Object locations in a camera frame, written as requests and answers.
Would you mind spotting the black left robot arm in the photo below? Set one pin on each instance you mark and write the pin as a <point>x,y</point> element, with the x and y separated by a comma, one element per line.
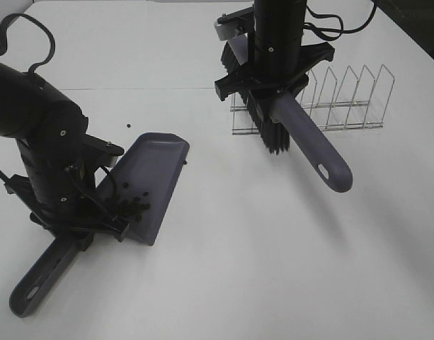
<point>27,99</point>

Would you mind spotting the purple hand brush black bristles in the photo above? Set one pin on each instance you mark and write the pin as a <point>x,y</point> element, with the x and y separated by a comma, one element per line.
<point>321,154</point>

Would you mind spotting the pile of coffee beans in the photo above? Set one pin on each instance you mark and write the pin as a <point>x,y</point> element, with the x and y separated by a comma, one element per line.
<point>124,207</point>

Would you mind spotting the chrome wire dish rack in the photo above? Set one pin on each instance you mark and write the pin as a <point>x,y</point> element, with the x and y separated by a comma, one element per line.
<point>353,101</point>

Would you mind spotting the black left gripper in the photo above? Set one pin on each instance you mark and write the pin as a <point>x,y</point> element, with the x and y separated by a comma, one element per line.
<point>59,187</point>

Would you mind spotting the purple plastic dustpan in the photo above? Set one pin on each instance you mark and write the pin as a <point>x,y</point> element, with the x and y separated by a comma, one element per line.
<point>150,169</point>

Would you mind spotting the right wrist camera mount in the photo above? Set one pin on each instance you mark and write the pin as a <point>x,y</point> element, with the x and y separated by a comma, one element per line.
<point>240,22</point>

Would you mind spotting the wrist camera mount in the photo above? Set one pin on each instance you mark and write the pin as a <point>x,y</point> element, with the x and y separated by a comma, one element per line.
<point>240,22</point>
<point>97,152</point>

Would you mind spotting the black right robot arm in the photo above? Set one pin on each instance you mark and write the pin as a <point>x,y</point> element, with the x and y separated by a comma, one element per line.
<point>278,23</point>

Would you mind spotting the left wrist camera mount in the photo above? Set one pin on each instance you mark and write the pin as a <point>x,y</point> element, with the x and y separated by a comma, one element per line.
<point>97,152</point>

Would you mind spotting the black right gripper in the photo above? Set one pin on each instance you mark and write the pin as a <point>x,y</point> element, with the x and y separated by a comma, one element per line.
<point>270,79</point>

